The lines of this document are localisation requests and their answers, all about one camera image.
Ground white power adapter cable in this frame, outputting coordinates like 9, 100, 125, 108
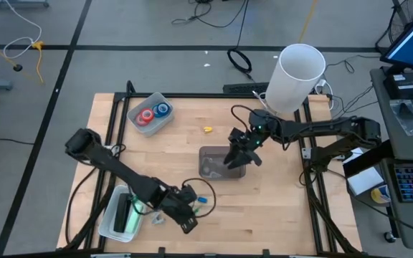
313, 77, 336, 111

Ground clear plastic bag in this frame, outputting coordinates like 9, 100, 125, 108
389, 99, 413, 138

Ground mint green stapler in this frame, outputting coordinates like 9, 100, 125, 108
125, 200, 145, 234

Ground dark blue tape roll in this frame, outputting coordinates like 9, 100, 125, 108
155, 102, 171, 116

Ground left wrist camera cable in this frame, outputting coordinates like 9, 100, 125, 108
181, 177, 217, 219

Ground orange hanging cable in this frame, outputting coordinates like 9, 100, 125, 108
298, 0, 317, 42

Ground black wire guard fan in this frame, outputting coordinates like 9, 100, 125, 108
374, 0, 413, 54

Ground straight black floor cable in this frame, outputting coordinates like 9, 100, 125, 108
235, 0, 250, 50

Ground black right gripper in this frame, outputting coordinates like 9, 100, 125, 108
223, 128, 265, 170

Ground tangled black floor cables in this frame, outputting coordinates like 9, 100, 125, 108
171, 0, 249, 29

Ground black mini computer box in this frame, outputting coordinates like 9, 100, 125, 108
383, 72, 413, 100

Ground black stapler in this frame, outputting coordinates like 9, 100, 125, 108
113, 192, 132, 234

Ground dark grey desk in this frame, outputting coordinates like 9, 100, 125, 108
369, 66, 413, 251

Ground white floor cable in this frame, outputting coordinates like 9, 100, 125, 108
2, 0, 43, 60

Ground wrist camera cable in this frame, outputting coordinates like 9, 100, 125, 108
230, 105, 261, 133
181, 177, 217, 219

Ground smoky transparent plastic bin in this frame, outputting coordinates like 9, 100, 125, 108
198, 145, 247, 181

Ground white plastic bin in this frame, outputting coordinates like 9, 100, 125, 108
98, 184, 146, 244

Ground white shade wooden base lamp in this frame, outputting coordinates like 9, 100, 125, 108
258, 43, 326, 121

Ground white cardboard box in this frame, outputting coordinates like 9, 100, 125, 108
347, 166, 385, 197

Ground coiled black cable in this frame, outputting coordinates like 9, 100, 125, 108
227, 48, 254, 80

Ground red tape roll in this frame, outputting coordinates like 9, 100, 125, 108
140, 107, 155, 123

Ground yellow floor cable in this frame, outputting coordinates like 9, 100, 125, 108
0, 31, 45, 83

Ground light grey plastic bin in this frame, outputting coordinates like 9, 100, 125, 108
126, 92, 175, 138

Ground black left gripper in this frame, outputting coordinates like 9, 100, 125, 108
161, 184, 202, 234

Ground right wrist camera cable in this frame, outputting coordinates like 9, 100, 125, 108
230, 105, 261, 133

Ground black power strip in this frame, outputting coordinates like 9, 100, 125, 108
222, 82, 270, 95

